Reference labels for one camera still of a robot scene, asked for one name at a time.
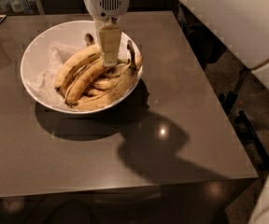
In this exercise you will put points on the white paper liner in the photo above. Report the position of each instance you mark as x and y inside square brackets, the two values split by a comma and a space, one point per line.
[43, 84]

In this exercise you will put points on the black floor stand bar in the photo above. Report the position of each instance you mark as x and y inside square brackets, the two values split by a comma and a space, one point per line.
[248, 134]

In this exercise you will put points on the white ceramic bowl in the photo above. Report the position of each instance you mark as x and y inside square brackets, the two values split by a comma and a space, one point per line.
[73, 33]

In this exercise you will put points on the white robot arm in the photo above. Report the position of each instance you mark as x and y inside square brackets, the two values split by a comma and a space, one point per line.
[243, 27]

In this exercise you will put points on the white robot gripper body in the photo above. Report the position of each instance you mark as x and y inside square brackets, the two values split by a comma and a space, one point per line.
[106, 2]

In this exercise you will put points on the long bottom yellow banana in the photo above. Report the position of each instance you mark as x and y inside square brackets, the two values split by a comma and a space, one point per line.
[129, 74]

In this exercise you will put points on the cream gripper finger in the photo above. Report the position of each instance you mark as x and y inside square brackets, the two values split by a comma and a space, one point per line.
[109, 36]

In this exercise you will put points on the small inner yellow banana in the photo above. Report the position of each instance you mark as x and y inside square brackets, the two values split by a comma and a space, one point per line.
[105, 83]

